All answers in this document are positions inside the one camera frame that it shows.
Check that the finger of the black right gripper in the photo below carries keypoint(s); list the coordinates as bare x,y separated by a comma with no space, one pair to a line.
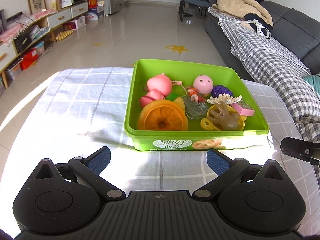
300,149

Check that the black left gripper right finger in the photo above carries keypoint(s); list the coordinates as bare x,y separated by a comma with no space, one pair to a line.
228,172

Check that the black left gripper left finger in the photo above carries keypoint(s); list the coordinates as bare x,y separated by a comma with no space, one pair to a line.
88,170

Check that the brown octopus toy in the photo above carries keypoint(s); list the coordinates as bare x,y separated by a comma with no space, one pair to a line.
224,118

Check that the yellow plastic bowl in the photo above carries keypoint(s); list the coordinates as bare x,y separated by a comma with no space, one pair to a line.
207,125

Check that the pink rectangular block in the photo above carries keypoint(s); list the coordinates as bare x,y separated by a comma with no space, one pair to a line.
243,108

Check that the beige starfish toy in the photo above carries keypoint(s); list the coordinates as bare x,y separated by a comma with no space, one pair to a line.
225,98

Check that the purple grape toy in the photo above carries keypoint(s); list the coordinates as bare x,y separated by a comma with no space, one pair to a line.
220,89

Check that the red lobster toy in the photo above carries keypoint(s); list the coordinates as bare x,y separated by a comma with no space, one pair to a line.
195,96

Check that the yellow corn toy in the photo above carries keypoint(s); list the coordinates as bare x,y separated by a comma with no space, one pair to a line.
176,99

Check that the orange slice toy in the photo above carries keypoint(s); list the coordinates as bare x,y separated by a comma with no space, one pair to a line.
162,115

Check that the pink pig toy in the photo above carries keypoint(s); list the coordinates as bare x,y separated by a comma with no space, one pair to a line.
158,88

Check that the grey checked tablecloth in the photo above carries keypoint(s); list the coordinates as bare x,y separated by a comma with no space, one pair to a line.
83,110

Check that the green plastic storage box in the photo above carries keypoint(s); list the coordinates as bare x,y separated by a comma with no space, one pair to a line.
255,130

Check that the checked sofa blanket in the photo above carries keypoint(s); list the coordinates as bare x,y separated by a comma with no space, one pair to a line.
270,63

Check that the dark grey sofa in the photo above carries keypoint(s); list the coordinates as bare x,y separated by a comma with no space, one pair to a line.
294,36

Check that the red storage box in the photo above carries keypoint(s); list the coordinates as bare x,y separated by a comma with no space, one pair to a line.
28,58

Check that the white wooden sideboard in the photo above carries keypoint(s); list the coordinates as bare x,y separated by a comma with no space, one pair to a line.
45,23

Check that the framed cartoon picture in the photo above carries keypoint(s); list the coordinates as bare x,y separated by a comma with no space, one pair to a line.
36,6

